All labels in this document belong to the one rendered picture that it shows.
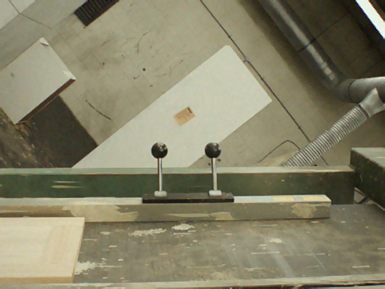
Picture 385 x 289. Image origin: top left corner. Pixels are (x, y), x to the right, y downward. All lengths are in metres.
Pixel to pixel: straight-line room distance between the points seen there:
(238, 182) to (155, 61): 7.79
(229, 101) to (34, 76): 2.22
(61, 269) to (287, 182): 0.75
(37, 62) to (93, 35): 3.27
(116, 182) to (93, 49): 7.90
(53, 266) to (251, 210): 0.49
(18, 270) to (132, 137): 3.92
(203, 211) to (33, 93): 5.01
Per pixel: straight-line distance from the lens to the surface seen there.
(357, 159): 1.65
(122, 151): 4.93
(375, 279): 0.90
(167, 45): 9.31
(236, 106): 4.90
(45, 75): 6.22
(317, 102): 9.51
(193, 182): 1.56
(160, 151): 1.35
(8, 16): 3.57
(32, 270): 1.04
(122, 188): 1.55
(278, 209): 1.36
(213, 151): 1.36
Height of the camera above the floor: 1.54
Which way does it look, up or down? 2 degrees down
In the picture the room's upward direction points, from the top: 52 degrees clockwise
